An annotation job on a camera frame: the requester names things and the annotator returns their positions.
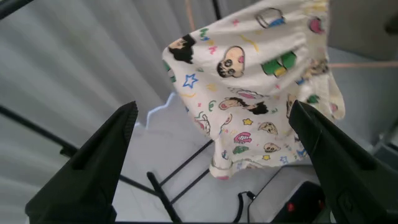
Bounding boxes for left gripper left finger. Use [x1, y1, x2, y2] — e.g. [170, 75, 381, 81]
[24, 101, 139, 222]

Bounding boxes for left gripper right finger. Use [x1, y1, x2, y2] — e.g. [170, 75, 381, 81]
[288, 99, 398, 222]

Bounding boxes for cream printed shorts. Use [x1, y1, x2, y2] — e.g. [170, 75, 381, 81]
[161, 0, 346, 181]

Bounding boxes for pink clothes hanger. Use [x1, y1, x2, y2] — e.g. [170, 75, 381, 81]
[328, 61, 398, 69]
[185, 0, 196, 32]

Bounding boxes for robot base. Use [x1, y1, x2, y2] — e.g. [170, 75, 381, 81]
[248, 119, 398, 222]

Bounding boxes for black clothes rack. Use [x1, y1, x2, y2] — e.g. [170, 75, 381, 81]
[0, 0, 223, 222]

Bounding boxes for black cable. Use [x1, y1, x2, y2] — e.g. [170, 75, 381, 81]
[233, 190, 256, 222]

